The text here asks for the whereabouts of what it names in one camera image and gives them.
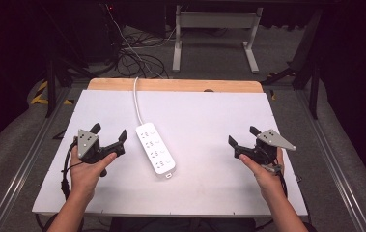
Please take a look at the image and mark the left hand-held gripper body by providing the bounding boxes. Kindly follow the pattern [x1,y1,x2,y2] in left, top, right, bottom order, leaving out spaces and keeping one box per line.
[75,129,127,178]

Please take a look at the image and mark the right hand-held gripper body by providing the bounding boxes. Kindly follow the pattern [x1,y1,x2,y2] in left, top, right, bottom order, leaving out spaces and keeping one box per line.
[234,129,297,166]

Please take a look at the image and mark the white power strip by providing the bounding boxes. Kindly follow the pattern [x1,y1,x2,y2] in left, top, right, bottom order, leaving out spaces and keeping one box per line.
[134,122,177,180]

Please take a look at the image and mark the person's left hand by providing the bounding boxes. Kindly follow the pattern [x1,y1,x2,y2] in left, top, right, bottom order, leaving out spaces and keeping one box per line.
[69,146,118,195]

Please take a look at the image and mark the person's right hand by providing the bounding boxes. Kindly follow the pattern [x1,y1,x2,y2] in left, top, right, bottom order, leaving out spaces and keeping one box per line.
[239,147,285,195]

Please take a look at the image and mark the black tripod stand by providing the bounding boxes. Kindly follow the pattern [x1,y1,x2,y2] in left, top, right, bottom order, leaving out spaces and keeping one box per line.
[40,3,90,119]

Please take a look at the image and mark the black angled stand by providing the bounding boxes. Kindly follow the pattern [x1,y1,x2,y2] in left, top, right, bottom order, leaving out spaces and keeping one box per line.
[261,8,325,121]

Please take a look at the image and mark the yellow black hazard tape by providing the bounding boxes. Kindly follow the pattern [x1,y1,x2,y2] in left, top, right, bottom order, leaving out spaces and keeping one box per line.
[30,80,75,106]

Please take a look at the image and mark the black equipment case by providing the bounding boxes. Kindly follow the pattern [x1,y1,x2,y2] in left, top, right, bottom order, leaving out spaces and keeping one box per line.
[83,2,125,63]

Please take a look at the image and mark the white power strip cable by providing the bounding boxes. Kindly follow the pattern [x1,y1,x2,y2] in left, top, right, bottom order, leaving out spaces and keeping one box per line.
[132,76,145,127]

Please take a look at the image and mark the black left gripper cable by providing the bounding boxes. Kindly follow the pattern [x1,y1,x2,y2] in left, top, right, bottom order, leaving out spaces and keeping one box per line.
[60,137,79,201]

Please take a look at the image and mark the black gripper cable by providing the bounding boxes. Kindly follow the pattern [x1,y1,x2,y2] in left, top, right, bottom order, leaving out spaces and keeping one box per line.
[60,137,79,201]
[262,163,290,198]

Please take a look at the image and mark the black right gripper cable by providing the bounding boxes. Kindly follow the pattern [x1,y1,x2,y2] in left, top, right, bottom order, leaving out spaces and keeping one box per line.
[262,163,290,198]

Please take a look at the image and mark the aluminium floor rail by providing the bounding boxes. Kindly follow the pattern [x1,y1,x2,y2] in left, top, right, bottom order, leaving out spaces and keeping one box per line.
[295,88,366,232]
[0,86,75,232]

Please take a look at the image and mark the bundle of black floor cables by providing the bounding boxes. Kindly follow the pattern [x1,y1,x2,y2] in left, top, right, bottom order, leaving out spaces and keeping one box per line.
[115,28,171,80]

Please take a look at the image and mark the thin white floor cable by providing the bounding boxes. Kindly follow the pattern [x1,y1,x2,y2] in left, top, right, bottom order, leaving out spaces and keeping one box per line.
[104,3,179,80]

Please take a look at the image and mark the white metal desk frame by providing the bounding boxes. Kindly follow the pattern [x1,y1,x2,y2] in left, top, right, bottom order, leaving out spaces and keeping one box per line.
[171,4,265,74]

